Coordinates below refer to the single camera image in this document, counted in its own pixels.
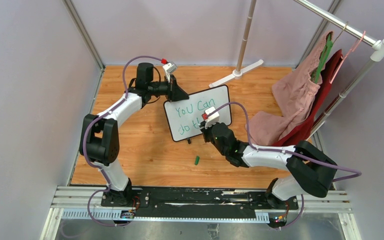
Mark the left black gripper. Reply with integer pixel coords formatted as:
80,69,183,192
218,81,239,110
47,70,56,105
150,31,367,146
148,75,189,103

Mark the green marker cap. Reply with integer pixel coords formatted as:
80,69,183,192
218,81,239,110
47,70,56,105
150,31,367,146
194,155,200,166

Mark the pink clothes hanger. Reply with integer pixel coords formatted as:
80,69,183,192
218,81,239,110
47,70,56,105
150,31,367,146
329,31,366,84

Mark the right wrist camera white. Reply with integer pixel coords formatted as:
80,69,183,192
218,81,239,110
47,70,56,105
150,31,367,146
200,106,220,129

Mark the dark red garment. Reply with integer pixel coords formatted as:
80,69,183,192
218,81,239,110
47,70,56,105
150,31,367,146
270,49,343,147

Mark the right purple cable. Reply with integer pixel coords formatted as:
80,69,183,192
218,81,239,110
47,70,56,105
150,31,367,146
211,101,362,229

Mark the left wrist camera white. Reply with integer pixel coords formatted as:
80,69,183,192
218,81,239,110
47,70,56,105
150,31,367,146
161,58,178,83

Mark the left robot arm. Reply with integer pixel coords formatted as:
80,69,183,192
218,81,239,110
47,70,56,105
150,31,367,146
79,59,189,207

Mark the small whiteboard black frame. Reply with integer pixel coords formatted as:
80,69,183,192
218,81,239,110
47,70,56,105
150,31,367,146
163,85,230,142

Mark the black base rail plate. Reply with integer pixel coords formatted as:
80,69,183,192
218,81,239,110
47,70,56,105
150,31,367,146
50,185,349,229

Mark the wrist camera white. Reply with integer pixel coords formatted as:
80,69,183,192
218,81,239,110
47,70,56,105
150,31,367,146
200,106,220,129
161,58,178,83

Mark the metal clothes rack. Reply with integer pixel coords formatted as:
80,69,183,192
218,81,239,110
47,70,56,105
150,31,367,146
208,0,384,148

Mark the pink garment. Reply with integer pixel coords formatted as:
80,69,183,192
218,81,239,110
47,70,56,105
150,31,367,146
249,31,334,147

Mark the green clothes hanger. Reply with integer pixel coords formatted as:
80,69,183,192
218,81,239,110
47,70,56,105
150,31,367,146
311,31,334,84

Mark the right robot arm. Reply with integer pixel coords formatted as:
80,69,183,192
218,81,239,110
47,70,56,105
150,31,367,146
199,121,337,209

